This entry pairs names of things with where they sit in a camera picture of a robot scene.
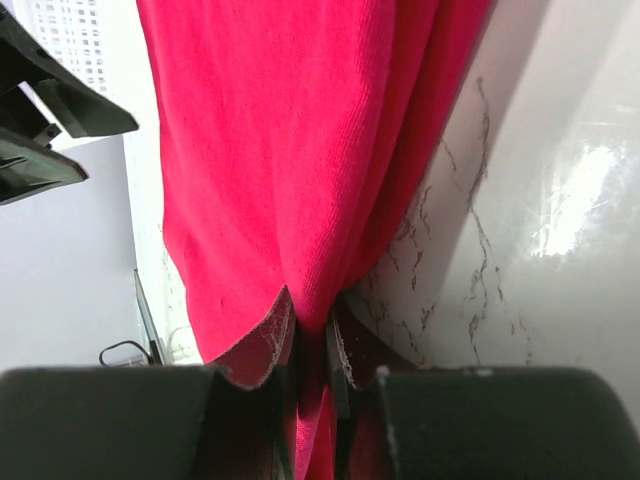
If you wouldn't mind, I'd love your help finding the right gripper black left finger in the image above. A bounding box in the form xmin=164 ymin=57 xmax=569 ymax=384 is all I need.
xmin=199 ymin=288 xmax=296 ymax=479

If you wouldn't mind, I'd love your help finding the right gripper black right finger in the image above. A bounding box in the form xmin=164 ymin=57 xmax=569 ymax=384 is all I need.
xmin=325 ymin=296 xmax=417 ymax=479

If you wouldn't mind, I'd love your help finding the crimson red t shirt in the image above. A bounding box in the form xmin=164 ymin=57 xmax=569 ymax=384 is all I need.
xmin=138 ymin=1 xmax=490 ymax=479

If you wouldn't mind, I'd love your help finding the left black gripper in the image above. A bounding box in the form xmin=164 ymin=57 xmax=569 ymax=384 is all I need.
xmin=1 ymin=9 xmax=139 ymax=205

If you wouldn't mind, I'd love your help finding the white plastic laundry basket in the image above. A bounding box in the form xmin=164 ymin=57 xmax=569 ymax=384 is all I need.
xmin=14 ymin=0 xmax=114 ymax=94

